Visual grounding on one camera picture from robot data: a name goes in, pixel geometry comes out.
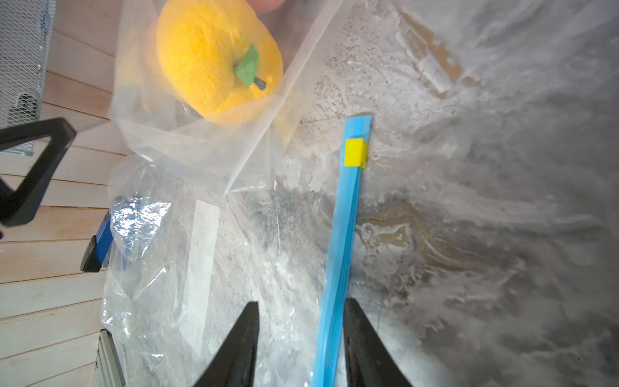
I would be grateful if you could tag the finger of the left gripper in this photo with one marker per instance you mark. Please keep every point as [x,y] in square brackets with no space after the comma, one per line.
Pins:
[18,207]

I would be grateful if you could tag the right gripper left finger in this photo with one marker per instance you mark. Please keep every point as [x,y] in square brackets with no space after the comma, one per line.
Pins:
[235,362]

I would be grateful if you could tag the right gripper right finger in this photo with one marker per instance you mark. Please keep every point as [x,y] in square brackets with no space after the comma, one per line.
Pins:
[368,362]

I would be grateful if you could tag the clear zip-top bag blue zipper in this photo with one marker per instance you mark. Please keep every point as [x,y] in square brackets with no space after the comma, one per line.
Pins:
[273,232]

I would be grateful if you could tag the yellow toy fruit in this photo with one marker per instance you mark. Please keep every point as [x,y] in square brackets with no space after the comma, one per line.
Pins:
[219,58]

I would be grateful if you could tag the pink toy peach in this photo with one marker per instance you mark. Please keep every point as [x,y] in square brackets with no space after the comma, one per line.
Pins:
[265,6]

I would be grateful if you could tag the clear zip-top bag on table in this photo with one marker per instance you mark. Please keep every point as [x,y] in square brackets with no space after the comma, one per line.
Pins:
[158,283]

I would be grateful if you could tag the blue black device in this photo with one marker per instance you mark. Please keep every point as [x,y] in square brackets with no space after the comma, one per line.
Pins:
[97,253]

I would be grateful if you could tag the white wire shelf rack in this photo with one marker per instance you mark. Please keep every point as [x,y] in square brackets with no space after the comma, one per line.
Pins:
[26,32]

